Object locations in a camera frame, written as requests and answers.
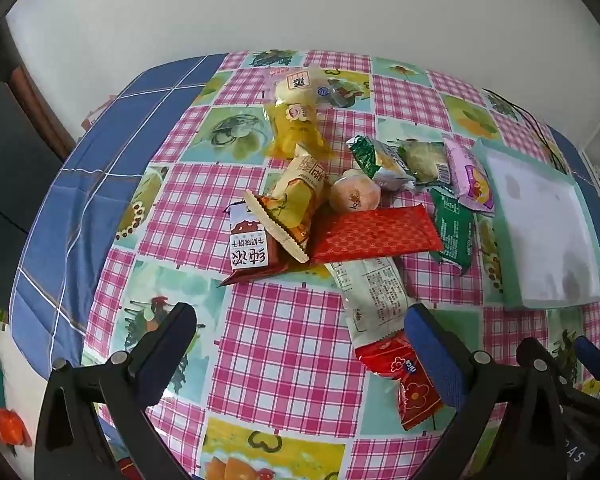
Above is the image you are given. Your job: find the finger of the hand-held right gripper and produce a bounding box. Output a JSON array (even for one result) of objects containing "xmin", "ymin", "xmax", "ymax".
[
  {"xmin": 517, "ymin": 337, "xmax": 562, "ymax": 377},
  {"xmin": 574, "ymin": 335, "xmax": 600, "ymax": 402}
]

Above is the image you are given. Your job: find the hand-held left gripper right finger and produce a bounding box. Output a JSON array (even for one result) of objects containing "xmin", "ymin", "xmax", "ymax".
[{"xmin": 404, "ymin": 303, "xmax": 567, "ymax": 480}]

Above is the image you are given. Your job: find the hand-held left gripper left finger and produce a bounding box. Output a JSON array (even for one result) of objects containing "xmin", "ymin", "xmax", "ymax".
[{"xmin": 34, "ymin": 302, "xmax": 198, "ymax": 480}]

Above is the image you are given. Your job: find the red flower print packet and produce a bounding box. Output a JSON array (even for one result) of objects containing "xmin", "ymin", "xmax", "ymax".
[{"xmin": 355, "ymin": 332, "xmax": 443, "ymax": 432}]

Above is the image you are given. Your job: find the white box with green rim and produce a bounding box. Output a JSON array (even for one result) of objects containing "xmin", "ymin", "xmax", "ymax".
[{"xmin": 472, "ymin": 137, "xmax": 600, "ymax": 311}]

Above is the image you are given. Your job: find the dark green snack packet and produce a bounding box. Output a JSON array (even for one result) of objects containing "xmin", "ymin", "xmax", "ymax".
[{"xmin": 428, "ymin": 186, "xmax": 476, "ymax": 277}]

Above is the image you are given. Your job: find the red patterned foil packet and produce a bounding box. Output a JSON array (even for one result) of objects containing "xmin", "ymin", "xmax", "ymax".
[{"xmin": 307, "ymin": 203, "xmax": 445, "ymax": 264}]

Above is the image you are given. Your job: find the green and white snack packet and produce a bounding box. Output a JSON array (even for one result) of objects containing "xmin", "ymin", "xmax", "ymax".
[{"xmin": 346, "ymin": 135, "xmax": 416, "ymax": 192}]

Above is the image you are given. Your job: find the tan cake roll packet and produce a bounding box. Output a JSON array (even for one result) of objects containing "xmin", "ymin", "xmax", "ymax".
[{"xmin": 244, "ymin": 142, "xmax": 329, "ymax": 264}]

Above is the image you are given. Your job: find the clear-wrapped round bun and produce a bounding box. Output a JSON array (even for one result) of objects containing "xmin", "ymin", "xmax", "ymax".
[{"xmin": 262, "ymin": 66, "xmax": 368, "ymax": 109}]

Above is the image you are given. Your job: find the long white snack packet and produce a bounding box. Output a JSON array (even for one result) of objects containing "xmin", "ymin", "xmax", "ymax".
[{"xmin": 327, "ymin": 256, "xmax": 411, "ymax": 348}]

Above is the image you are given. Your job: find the pink checkered fruit tablecloth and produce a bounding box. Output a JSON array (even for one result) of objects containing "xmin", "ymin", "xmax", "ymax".
[{"xmin": 82, "ymin": 49, "xmax": 600, "ymax": 480}]

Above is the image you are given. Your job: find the brown biscuit packet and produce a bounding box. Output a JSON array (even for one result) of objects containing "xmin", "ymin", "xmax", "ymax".
[{"xmin": 219, "ymin": 202, "xmax": 291, "ymax": 287}]

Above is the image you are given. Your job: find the orange object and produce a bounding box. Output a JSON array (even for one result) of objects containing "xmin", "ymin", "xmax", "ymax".
[{"xmin": 0, "ymin": 406, "xmax": 33, "ymax": 447}]

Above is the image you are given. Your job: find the round peach bun packet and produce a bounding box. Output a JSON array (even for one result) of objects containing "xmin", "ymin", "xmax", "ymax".
[{"xmin": 328, "ymin": 169, "xmax": 382, "ymax": 212}]

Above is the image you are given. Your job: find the pink and purple snack packet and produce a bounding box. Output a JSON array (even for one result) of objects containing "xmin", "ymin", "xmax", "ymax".
[{"xmin": 442, "ymin": 136, "xmax": 496, "ymax": 217}]

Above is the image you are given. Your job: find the pale green pastry packet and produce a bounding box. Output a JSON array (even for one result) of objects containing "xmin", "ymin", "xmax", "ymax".
[{"xmin": 397, "ymin": 139, "xmax": 453, "ymax": 186}]

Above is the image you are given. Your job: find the dark panel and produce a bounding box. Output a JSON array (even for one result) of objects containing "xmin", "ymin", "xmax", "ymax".
[{"xmin": 0, "ymin": 80, "xmax": 66, "ymax": 311}]

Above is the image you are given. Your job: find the yellow snack packet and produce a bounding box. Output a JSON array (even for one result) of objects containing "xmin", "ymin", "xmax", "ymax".
[{"xmin": 264, "ymin": 100, "xmax": 333, "ymax": 161}]

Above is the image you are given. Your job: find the black cable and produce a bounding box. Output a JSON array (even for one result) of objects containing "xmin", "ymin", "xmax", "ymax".
[{"xmin": 482, "ymin": 88, "xmax": 576, "ymax": 176}]

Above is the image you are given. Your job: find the brown wooden frame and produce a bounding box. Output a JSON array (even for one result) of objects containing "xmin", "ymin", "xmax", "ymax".
[{"xmin": 0, "ymin": 15, "xmax": 81, "ymax": 163}]

